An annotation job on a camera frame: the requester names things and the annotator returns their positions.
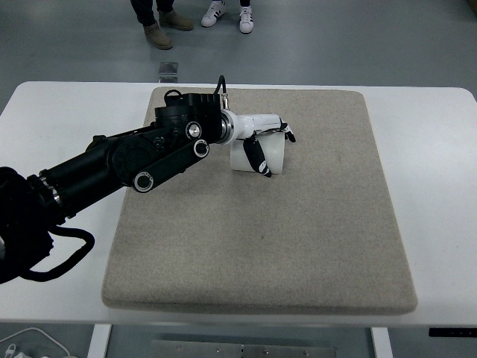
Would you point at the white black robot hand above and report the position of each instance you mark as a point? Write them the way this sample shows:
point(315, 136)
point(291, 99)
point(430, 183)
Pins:
point(253, 123)

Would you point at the white ribbed cup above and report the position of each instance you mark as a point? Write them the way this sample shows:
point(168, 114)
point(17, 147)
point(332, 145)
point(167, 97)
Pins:
point(275, 153)

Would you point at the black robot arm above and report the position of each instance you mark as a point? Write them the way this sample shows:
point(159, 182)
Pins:
point(123, 156)

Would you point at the silver floor socket plate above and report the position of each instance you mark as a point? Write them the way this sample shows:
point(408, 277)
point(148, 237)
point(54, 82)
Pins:
point(168, 68)
point(167, 79)

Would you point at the white sneaker with black stripes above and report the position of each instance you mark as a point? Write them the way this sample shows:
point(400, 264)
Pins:
point(213, 14)
point(246, 20)

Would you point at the grey felt mat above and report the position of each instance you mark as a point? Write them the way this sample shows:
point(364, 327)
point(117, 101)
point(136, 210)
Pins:
point(261, 231)

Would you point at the person's legs with white sneakers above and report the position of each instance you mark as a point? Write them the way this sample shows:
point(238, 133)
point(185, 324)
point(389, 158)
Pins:
point(245, 3)

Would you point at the brown boot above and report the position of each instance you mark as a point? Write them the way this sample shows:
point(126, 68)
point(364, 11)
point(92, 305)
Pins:
point(158, 37)
point(177, 20)

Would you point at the person's legs with brown boots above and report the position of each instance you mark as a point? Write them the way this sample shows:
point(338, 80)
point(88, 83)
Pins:
point(143, 11)

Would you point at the white table leg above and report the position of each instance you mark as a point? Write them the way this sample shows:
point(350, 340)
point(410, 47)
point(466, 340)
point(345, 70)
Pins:
point(381, 343)
point(98, 341)

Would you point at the black table control box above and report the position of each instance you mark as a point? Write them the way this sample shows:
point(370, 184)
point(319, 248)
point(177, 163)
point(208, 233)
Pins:
point(452, 332)

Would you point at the white plug adapter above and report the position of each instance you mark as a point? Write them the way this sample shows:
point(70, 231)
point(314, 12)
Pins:
point(10, 351)

